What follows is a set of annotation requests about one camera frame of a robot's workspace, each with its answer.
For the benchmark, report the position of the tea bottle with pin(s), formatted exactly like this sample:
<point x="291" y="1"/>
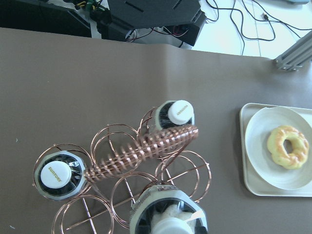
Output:
<point x="59" y="176"/>
<point x="165" y="209"/>
<point x="173" y="113"/>

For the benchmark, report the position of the beige tray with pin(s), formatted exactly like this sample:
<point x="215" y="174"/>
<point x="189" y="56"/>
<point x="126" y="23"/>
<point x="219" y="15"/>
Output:
<point x="254" y="183"/>

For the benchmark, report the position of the black device on desk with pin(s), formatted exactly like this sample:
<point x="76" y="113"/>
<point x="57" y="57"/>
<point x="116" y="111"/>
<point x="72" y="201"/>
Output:
<point x="182" y="19"/>

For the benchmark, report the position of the white plate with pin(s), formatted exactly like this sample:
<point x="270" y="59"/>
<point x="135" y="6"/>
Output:
<point x="257" y="133"/>

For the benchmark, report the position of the yellow glazed donut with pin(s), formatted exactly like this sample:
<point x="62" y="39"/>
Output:
<point x="300" y="147"/>

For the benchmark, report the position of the copper wire bottle rack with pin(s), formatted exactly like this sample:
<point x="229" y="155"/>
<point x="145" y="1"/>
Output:
<point x="122" y="163"/>

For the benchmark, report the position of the aluminium frame post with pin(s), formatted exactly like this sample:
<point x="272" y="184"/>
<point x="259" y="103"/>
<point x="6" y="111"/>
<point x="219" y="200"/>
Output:
<point x="297" y="55"/>

